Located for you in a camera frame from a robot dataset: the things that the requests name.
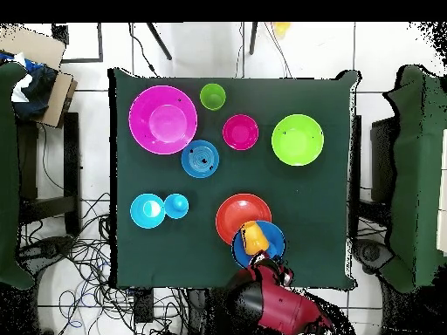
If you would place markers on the large pink bowl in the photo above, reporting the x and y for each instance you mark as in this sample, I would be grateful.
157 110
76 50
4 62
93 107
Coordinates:
162 120

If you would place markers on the orange-red bowl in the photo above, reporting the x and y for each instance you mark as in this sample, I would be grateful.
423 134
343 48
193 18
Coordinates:
237 209

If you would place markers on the green-clothed side table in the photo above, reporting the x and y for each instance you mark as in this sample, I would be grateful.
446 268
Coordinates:
415 174
7 174

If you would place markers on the small pink-red bowl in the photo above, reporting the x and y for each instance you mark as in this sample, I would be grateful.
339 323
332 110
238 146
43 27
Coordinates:
240 132

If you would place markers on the black stand leg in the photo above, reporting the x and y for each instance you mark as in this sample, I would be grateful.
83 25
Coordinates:
253 38
159 41

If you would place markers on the black pedestal foot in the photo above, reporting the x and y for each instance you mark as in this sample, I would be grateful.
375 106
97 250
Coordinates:
370 254
49 247

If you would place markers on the black floor frame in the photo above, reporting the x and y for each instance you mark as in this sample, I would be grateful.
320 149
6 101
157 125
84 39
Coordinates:
100 42

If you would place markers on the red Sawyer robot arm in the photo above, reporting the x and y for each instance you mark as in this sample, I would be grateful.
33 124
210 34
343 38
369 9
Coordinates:
283 307

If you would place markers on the green bowl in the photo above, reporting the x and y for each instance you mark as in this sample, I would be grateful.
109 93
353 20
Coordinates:
297 139

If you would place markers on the blue flat-bottomed bowl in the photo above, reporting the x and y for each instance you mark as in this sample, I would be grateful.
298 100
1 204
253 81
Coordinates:
200 159

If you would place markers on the small light blue ribbed bowl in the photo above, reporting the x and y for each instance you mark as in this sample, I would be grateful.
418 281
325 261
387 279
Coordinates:
139 213

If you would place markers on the yellow object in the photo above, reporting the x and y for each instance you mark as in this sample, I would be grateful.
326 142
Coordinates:
281 28

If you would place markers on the green cup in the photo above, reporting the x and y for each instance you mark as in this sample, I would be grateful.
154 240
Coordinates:
212 96

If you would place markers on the black power brick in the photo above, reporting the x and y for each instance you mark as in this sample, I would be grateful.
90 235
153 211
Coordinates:
144 307

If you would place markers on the blue cup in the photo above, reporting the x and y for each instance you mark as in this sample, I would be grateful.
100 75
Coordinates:
176 206

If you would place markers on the black stool frame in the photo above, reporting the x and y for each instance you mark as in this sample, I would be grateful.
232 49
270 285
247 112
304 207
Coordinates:
71 157

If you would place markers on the white panel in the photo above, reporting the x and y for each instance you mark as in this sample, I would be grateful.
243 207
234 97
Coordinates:
443 192

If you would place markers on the orange cup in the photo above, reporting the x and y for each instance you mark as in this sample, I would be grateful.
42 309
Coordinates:
255 239

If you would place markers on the black box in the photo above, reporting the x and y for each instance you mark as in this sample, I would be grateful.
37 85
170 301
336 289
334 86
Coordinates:
382 157

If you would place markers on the dark green tablecloth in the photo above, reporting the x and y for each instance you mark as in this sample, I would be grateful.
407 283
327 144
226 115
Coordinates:
157 251

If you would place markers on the large blue bowl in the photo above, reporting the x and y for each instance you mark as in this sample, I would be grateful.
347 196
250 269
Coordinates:
276 237

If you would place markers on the dark clothing bundle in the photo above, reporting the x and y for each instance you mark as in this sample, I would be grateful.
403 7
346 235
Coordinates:
35 90

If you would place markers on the cardboard box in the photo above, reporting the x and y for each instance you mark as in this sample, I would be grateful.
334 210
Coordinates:
31 42

